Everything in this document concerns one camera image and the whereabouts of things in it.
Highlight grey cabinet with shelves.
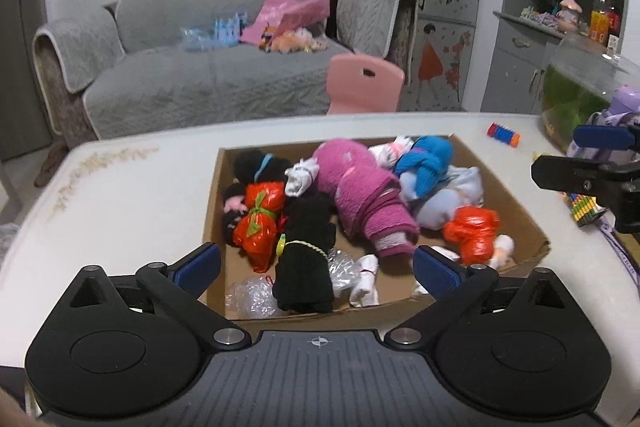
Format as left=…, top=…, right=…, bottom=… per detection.
left=480, top=0, right=631, bottom=115

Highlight black sock bundle pink trim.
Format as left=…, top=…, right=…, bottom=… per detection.
left=221, top=182, right=251, bottom=248

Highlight blue toy castle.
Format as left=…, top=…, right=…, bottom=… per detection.
left=214, top=12, right=249, bottom=46

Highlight clear bluish plastic bag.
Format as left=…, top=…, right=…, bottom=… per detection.
left=180, top=26, right=217, bottom=52

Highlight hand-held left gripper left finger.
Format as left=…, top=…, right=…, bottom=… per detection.
left=70, top=242, right=252, bottom=350

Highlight colourful building block toy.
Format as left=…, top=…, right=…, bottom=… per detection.
left=562, top=192, right=608, bottom=228

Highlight black sock bundle yellow band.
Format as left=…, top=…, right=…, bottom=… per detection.
left=272, top=196, right=337, bottom=314

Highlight pink mushroom figurine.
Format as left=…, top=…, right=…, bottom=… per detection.
left=557, top=0, right=583, bottom=32

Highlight white desktop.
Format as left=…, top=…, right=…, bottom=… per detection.
left=0, top=112, right=640, bottom=408

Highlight pink fuzzy sock roll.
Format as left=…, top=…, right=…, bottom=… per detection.
left=311, top=139, right=421, bottom=260

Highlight white sock bundle red band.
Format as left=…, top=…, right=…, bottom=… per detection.
left=348, top=254, right=381, bottom=308

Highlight white sock bundle black band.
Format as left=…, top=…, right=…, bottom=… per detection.
left=284, top=157, right=321, bottom=198

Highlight pink plastic chair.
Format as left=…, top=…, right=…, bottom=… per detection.
left=326, top=53, right=406, bottom=115

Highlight white sock bundle pink band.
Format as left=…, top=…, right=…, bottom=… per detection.
left=368, top=136, right=416, bottom=168

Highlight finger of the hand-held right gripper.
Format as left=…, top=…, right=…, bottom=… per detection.
left=531, top=154, right=608, bottom=202
left=573, top=124, right=637, bottom=151

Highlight orange plastic bag bundle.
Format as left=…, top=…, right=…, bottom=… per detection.
left=442, top=206, right=502, bottom=265

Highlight pink plastic bag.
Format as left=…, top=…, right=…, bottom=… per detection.
left=240, top=0, right=331, bottom=45

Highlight glass fish tank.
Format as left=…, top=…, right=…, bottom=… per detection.
left=540, top=34, right=640, bottom=152

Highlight shallow cardboard box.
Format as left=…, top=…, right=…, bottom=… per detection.
left=201, top=134, right=552, bottom=322

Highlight pale grey-blue sock bundle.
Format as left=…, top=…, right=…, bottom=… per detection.
left=412, top=167, right=483, bottom=230

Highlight orange drink bottle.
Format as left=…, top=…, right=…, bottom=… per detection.
left=590, top=0, right=612, bottom=42

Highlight grey door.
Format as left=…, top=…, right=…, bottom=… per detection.
left=0, top=0, right=53, bottom=160

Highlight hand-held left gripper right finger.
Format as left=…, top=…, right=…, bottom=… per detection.
left=386, top=245, right=568, bottom=350

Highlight red-orange sock bundle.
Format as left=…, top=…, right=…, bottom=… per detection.
left=232, top=180, right=287, bottom=274

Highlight colourful toy block stick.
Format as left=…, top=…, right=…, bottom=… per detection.
left=486, top=123, right=522, bottom=148

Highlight black sock bundle blue band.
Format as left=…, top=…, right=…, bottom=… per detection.
left=232, top=149, right=293, bottom=185

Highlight orange plush toys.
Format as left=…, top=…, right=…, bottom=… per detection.
left=260, top=27, right=328, bottom=55

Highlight grey covered sofa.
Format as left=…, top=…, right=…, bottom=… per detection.
left=32, top=0, right=421, bottom=140

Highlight grey fridge with flower stickers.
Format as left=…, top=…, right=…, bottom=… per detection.
left=365, top=0, right=487, bottom=112

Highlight dark red bottle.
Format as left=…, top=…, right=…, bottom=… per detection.
left=607, top=4, right=623, bottom=48

